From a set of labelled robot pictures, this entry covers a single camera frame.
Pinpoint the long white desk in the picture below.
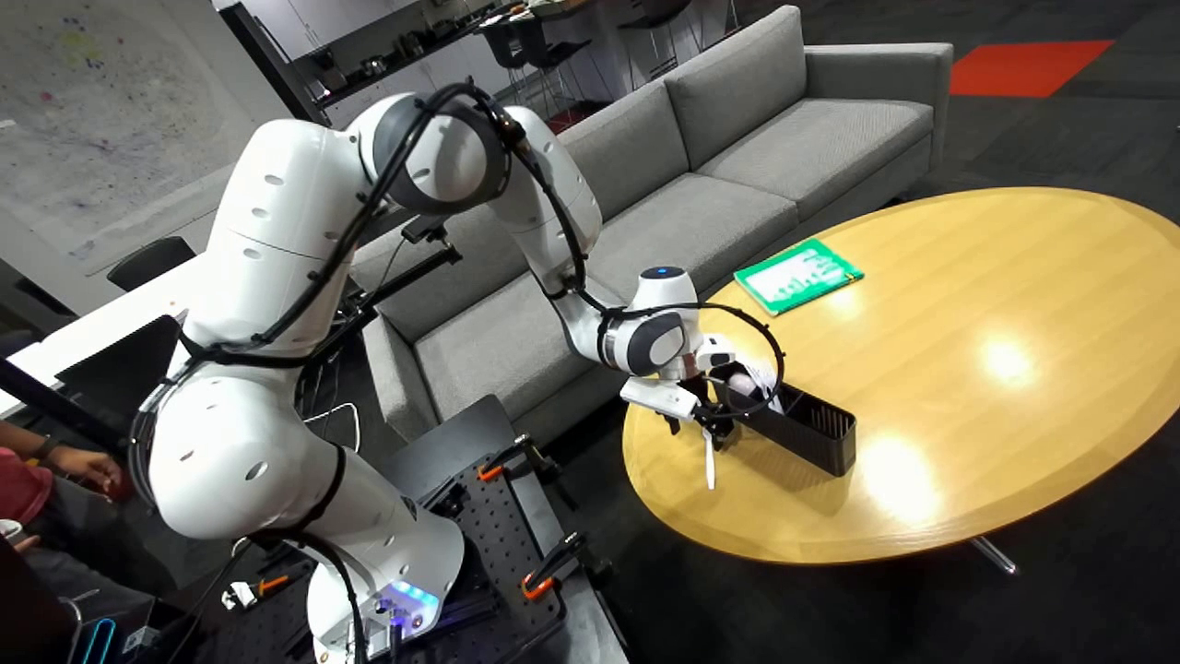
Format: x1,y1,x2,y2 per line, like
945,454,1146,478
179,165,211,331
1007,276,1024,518
0,253,198,386

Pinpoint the bystander bare forearm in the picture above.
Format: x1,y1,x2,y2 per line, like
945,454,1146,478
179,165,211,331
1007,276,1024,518
0,419,58,470

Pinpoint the black camera on stand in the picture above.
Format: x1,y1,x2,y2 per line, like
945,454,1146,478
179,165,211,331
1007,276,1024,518
353,215,468,323

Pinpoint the gray three-seat sofa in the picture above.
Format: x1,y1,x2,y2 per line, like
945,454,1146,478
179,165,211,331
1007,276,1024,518
343,0,954,445

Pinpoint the orange black clamp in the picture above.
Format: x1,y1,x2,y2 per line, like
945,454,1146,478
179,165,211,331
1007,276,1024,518
513,526,590,609
476,437,547,492
251,566,299,600

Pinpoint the blue looped cable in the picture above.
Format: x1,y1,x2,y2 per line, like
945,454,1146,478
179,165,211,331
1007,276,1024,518
74,611,125,664

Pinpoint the small white tag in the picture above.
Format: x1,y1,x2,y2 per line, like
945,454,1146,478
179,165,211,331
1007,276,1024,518
216,577,264,617

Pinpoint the black office chair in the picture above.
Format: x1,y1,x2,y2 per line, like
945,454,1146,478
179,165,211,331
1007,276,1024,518
102,232,198,296

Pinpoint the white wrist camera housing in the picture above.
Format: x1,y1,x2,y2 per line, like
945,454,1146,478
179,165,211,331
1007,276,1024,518
617,378,704,427

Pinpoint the bystander bare hand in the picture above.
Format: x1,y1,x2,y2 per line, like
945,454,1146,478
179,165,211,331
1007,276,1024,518
44,440,130,499

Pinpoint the black slotted utensil basket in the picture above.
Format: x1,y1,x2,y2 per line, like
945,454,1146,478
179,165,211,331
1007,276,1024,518
724,357,858,478

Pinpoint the red cloth garment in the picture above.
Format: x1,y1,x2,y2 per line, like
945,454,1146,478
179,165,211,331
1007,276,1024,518
0,445,57,526

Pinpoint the metal table leg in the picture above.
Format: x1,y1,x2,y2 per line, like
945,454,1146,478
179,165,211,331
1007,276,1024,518
966,533,1024,578

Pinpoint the green and white card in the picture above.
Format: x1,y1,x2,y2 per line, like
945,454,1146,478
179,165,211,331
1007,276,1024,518
729,236,867,322

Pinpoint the black perforated mounting board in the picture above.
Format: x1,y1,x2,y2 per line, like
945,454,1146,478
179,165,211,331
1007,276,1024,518
387,396,633,664

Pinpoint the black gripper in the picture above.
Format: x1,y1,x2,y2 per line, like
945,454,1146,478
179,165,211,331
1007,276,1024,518
659,355,757,454

